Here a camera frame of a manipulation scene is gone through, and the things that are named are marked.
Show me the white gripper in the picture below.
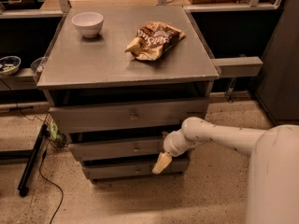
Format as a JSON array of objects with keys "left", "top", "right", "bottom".
[{"left": 152, "top": 130, "right": 192, "bottom": 175}]

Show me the grey drawer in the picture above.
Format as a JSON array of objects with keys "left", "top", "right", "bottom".
[
  {"left": 68, "top": 133, "right": 199, "bottom": 162},
  {"left": 50, "top": 98, "right": 209, "bottom": 133},
  {"left": 82, "top": 158, "right": 190, "bottom": 180}
]

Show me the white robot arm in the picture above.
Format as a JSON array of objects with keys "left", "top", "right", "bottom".
[{"left": 152, "top": 117, "right": 299, "bottom": 224}]

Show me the grey top drawer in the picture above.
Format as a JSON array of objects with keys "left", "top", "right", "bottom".
[{"left": 50, "top": 98, "right": 209, "bottom": 133}]

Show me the grey bottom drawer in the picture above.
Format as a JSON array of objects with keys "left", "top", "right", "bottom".
[{"left": 82, "top": 158, "right": 190, "bottom": 180}]

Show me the grey drawer cabinet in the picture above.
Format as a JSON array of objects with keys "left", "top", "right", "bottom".
[{"left": 36, "top": 5, "right": 221, "bottom": 184}]

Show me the brown chip bag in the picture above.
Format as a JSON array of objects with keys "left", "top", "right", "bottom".
[{"left": 125, "top": 21, "right": 185, "bottom": 61}]

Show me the grey side bar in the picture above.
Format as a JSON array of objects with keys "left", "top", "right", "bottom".
[{"left": 212, "top": 57, "right": 263, "bottom": 78}]

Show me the green packet in basket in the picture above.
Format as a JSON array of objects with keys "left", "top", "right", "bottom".
[{"left": 49, "top": 120, "right": 66, "bottom": 145}]

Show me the white ceramic bowl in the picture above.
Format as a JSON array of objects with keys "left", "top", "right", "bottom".
[{"left": 71, "top": 12, "right": 104, "bottom": 37}]

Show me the black metal leg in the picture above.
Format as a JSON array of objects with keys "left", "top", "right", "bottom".
[{"left": 18, "top": 124, "right": 48, "bottom": 197}]

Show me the clear glass cup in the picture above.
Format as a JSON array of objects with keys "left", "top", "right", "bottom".
[{"left": 30, "top": 57, "right": 48, "bottom": 73}]

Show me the grey side shelf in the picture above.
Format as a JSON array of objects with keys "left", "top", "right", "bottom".
[{"left": 0, "top": 68, "right": 36, "bottom": 91}]

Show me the blue patterned bowl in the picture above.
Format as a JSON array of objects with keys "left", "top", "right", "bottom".
[{"left": 0, "top": 56, "right": 21, "bottom": 76}]

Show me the black floor cable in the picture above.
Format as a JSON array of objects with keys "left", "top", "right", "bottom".
[{"left": 0, "top": 77, "right": 64, "bottom": 224}]

